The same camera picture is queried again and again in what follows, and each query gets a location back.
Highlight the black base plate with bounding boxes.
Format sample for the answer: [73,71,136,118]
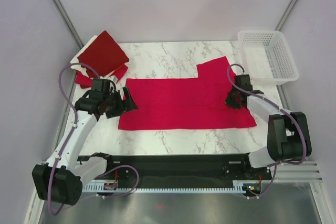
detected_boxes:
[104,154,271,188]

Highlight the dark red folded shirt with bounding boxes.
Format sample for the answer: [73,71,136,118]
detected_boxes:
[78,30,129,77]

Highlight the bright red t shirt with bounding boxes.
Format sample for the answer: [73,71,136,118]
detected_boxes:
[118,57,257,131]

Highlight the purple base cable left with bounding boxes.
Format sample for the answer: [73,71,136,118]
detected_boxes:
[78,165,139,204]

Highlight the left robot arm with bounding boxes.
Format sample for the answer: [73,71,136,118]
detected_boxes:
[32,79,138,206]

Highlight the right aluminium frame post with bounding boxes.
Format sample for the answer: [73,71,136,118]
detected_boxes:
[274,0,314,32]

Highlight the red folded shirt bottom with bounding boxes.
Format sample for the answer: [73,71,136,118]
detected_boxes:
[75,65,128,89]

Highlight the white plastic basket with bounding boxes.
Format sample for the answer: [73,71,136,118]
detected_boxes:
[237,30,299,85]

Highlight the aluminium frame post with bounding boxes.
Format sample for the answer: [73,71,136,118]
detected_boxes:
[52,0,84,48]
[274,0,314,32]

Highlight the left aluminium frame post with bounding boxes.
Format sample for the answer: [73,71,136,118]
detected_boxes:
[52,0,84,48]

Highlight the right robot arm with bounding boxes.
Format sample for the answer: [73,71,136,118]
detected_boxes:
[225,74,312,179]

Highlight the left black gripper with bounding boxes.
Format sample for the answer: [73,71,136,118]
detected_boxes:
[103,87,138,119]

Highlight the white slotted cable duct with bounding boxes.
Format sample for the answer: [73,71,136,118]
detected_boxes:
[82,180,260,194]

